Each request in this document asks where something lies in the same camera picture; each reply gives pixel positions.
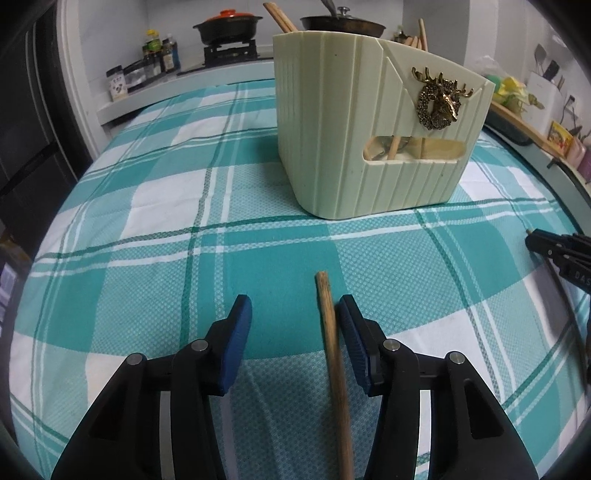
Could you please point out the sauce bottles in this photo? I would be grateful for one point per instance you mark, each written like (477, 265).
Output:
(160, 55)

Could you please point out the black pot orange lid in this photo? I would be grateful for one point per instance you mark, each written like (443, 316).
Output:
(229, 26)

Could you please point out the cream utensil holder box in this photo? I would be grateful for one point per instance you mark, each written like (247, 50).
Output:
(335, 91)

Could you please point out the wooden cutting board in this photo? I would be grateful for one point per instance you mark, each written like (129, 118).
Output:
(501, 120)

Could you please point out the metal spoon left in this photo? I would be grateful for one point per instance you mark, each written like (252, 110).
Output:
(378, 147)

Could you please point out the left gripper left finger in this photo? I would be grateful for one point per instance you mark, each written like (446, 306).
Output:
(152, 419)

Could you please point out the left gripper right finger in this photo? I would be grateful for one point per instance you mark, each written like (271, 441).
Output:
(471, 435)

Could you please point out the yellow packet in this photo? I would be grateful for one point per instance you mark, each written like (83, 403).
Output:
(559, 137)

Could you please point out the white utensil caddy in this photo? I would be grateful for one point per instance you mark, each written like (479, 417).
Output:
(546, 84)

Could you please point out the black wok with lid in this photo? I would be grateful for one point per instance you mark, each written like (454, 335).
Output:
(339, 20)

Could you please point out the teal plaid tablecloth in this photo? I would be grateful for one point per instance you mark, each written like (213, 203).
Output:
(189, 206)

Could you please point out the purple cup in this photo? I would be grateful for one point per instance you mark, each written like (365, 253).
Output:
(579, 157)

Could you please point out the spice rack with jars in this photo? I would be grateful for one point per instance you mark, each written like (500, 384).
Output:
(122, 81)

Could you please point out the bag of colourful sponges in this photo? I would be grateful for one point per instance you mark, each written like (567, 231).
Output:
(509, 91)

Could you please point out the black refrigerator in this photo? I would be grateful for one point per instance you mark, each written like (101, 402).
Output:
(43, 155)

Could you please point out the black gas stove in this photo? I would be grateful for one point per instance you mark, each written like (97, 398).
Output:
(225, 55)

